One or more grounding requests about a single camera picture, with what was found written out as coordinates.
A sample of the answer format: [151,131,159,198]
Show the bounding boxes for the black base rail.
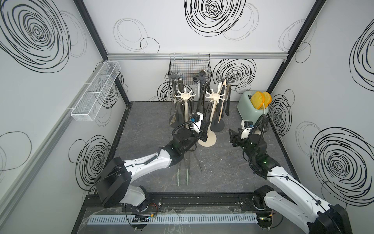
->
[83,192,318,212]

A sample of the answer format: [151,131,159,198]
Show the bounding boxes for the black wire basket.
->
[168,53,212,85]

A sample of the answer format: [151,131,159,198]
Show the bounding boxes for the black ring tongs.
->
[193,70,206,113]

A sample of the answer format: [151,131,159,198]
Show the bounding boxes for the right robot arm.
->
[228,114,353,234]

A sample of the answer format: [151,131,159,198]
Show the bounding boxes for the cream rack stand front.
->
[174,88,196,122]

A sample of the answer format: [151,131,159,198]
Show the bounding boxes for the cream rack stand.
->
[174,88,196,122]
[197,87,226,148]

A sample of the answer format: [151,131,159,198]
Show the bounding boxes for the green tongs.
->
[176,159,190,187]

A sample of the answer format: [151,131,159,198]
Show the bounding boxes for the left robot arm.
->
[94,112,210,211]

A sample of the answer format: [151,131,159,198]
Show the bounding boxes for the dark grey rack stand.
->
[167,73,184,128]
[207,80,228,132]
[191,70,208,123]

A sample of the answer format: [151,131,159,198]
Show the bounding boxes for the grey cable duct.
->
[87,214,258,225]

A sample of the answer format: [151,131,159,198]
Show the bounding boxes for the slim black tongs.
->
[225,84,231,116]

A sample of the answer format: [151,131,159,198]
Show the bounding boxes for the white wire shelf basket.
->
[71,61,120,121]

